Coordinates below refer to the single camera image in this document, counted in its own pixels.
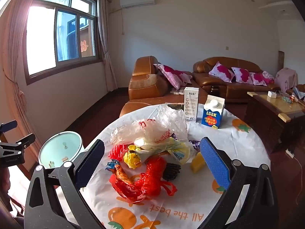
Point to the pink cloth covered chair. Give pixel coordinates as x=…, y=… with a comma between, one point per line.
x=286, y=78

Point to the white orange printed tablecloth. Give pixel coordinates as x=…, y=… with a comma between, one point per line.
x=185, y=190

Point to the red foam net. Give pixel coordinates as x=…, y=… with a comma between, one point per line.
x=116, y=151

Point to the dark snack packet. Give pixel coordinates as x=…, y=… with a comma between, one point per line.
x=175, y=106

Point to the white power strip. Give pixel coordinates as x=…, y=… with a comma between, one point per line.
x=290, y=153

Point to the blue orange foil wrapper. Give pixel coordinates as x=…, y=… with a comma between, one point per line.
x=120, y=173

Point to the yellow wrapper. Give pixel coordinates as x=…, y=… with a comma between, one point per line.
x=131, y=158

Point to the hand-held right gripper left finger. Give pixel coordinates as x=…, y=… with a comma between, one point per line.
x=91, y=162

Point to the blue milk carton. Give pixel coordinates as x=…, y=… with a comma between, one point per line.
x=212, y=119

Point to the brown leather sofa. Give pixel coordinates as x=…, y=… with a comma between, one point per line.
x=143, y=85

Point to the red plastic bag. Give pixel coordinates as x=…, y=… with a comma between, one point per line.
x=152, y=174

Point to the sliding glass window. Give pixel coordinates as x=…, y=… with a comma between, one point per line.
x=66, y=35

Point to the dark wooden coffee table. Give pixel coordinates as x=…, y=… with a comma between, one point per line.
x=264, y=119

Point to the checked cloth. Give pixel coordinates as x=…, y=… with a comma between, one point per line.
x=177, y=91

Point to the yellow block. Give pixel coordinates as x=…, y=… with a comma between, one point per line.
x=197, y=163

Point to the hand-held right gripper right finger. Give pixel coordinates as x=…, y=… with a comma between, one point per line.
x=214, y=164

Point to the white air conditioner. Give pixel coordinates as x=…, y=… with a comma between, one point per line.
x=137, y=0

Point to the mint green trash bin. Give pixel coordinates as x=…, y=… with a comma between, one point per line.
x=59, y=145

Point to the wooden board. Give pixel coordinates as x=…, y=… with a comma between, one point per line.
x=281, y=62

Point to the tall white milk carton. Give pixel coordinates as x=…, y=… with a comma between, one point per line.
x=190, y=105

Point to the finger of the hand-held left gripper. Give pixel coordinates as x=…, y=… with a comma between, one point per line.
x=9, y=125
x=22, y=142

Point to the purple foil wrapper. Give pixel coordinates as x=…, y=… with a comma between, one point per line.
x=195, y=145

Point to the pink curtain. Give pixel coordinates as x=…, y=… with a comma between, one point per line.
x=14, y=52
x=107, y=47

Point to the yellow printed plastic bag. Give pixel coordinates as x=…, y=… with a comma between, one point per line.
x=180, y=152

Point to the small white box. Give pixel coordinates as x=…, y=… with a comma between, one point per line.
x=271, y=94

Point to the clear plastic bag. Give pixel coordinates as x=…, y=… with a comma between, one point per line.
x=152, y=128

